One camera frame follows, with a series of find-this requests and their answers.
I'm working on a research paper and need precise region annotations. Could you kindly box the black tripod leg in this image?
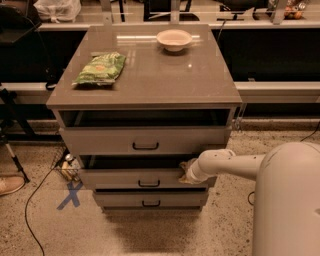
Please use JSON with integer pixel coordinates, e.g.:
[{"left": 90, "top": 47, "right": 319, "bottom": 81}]
[{"left": 0, "top": 89, "right": 30, "bottom": 183}]

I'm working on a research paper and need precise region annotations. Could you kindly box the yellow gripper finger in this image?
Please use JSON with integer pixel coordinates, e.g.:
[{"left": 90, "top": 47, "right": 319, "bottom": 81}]
[
  {"left": 179, "top": 176, "right": 197, "bottom": 185},
  {"left": 179, "top": 158, "right": 197, "bottom": 169}
]

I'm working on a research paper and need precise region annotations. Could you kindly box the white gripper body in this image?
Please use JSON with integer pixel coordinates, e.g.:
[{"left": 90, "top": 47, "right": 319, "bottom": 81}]
[{"left": 185, "top": 160, "right": 210, "bottom": 184}]

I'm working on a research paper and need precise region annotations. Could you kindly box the tan shoe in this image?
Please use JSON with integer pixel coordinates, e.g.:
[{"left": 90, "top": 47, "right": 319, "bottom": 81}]
[{"left": 0, "top": 176, "right": 25, "bottom": 196}]

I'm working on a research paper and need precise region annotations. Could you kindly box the white bowl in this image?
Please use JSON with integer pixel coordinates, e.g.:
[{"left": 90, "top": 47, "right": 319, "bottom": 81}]
[{"left": 156, "top": 29, "right": 192, "bottom": 52}]

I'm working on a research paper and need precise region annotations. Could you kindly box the grey drawer cabinet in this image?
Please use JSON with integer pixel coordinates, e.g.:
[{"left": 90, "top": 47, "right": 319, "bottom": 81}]
[{"left": 45, "top": 23, "right": 243, "bottom": 213}]

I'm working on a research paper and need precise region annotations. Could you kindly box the blue tape cross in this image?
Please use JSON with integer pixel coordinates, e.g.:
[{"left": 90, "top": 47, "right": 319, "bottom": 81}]
[{"left": 57, "top": 182, "right": 83, "bottom": 210}]

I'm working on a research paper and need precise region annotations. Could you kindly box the black floor cable left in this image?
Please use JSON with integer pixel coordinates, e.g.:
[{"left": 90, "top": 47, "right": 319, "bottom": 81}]
[{"left": 24, "top": 166, "right": 58, "bottom": 256}]

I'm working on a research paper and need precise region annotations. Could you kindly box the wire basket with items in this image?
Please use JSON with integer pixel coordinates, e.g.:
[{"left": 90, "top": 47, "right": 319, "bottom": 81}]
[{"left": 50, "top": 146, "right": 81, "bottom": 182}]

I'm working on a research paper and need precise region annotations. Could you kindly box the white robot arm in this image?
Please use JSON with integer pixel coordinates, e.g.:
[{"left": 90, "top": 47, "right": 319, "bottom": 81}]
[{"left": 180, "top": 142, "right": 320, "bottom": 256}]

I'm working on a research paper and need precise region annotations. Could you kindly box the fruit pile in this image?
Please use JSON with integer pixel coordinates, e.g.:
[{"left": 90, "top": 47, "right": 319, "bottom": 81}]
[{"left": 284, "top": 2, "right": 307, "bottom": 20}]

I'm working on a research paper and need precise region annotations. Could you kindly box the grey drawer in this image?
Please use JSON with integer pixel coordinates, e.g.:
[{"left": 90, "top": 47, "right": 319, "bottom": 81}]
[
  {"left": 79, "top": 168, "right": 216, "bottom": 190},
  {"left": 60, "top": 127, "right": 231, "bottom": 155},
  {"left": 93, "top": 192, "right": 208, "bottom": 208}
]

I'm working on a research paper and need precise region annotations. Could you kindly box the green chip bag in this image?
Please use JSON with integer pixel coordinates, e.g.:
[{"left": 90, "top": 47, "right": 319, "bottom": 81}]
[{"left": 73, "top": 52, "right": 126, "bottom": 86}]

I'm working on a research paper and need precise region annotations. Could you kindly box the white plastic bag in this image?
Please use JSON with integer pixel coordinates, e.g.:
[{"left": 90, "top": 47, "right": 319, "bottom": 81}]
[{"left": 34, "top": 0, "right": 81, "bottom": 23}]

